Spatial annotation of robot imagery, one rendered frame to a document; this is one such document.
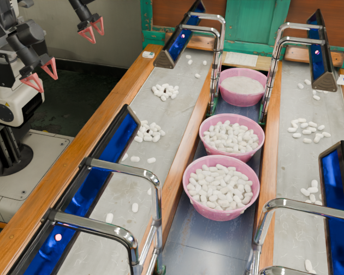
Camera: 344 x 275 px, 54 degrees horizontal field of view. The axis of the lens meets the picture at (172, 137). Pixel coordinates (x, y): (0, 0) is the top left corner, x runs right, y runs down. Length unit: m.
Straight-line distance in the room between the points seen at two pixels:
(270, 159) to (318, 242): 0.35
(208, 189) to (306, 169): 0.39
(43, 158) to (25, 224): 0.98
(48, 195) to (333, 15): 1.58
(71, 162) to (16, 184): 0.74
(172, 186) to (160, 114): 0.46
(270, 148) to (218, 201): 0.32
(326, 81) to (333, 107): 0.54
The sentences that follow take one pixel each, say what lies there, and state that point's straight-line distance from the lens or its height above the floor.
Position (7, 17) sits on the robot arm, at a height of 1.23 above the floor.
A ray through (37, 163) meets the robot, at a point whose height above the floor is 0.28.
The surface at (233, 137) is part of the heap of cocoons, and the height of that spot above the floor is 0.73.
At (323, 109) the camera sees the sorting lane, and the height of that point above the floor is 0.74.
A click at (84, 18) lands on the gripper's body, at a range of 1.60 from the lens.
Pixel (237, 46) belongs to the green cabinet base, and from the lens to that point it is 2.01.
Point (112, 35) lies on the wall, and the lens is 3.15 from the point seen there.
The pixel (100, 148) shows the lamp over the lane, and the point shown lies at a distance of 0.80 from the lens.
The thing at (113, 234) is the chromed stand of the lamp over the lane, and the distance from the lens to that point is 0.63.
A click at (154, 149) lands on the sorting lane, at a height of 0.74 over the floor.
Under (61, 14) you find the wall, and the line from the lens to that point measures 3.32.
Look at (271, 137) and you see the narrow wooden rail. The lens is 1.42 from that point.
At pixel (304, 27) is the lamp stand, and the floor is 1.11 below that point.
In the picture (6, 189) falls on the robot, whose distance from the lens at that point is 1.99.
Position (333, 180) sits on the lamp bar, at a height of 1.08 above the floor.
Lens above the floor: 1.63
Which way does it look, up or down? 40 degrees down
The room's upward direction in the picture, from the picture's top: 1 degrees clockwise
